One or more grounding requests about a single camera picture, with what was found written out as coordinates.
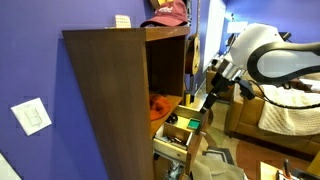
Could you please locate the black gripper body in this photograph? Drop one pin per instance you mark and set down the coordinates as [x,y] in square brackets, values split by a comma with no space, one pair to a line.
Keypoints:
[221,83]

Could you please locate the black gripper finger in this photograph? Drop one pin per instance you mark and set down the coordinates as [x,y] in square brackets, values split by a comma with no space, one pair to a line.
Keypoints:
[215,98]
[207,105]

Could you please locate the wooden drawer with cream compartments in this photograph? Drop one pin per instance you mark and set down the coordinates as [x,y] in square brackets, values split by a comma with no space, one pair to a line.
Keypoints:
[176,133]

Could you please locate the red knit beanie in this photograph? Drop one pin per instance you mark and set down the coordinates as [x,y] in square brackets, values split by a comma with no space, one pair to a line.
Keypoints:
[159,106]

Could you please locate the wooden drawer holding black plastic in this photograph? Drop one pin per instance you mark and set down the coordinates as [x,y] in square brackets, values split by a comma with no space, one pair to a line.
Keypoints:
[173,170]

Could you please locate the dark wooden shelf cabinet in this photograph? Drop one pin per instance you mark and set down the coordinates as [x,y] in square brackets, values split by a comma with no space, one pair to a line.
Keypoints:
[113,100]

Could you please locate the yellow pole with black cap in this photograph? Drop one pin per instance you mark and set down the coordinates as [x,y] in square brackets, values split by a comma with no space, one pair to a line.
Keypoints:
[187,100]

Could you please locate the small green box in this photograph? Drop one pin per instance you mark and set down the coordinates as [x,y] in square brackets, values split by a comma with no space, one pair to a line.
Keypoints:
[193,124]

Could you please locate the brown leather sofa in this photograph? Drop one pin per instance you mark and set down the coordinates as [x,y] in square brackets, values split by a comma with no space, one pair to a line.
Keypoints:
[243,113]

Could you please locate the small black object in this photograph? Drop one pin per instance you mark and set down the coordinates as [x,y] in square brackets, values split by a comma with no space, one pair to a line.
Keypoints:
[172,118]

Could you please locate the brown acoustic guitar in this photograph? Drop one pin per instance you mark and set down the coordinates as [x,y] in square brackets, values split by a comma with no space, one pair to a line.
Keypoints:
[192,53]

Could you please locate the grey cloth cover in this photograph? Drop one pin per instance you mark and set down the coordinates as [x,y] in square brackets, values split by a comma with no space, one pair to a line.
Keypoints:
[216,170]

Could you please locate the cream knit blanket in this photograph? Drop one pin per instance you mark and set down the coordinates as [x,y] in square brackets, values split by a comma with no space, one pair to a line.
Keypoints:
[290,113]

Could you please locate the multicolour patterned rug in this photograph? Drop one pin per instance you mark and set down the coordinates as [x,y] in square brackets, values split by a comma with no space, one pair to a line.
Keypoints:
[266,156]

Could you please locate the maroon baseball cap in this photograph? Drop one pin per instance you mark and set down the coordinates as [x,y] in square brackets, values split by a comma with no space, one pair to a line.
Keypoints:
[168,15]

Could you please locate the small white box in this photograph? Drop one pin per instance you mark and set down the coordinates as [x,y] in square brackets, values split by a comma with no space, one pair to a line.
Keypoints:
[122,21]

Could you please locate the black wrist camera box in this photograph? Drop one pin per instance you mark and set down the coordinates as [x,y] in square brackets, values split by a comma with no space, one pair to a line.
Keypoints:
[246,89]

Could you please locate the white light switch plate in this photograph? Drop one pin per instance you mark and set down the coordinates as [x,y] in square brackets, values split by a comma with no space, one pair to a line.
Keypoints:
[31,116]

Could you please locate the white wall plate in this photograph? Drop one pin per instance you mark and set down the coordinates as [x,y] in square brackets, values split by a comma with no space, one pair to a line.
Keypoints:
[6,170]

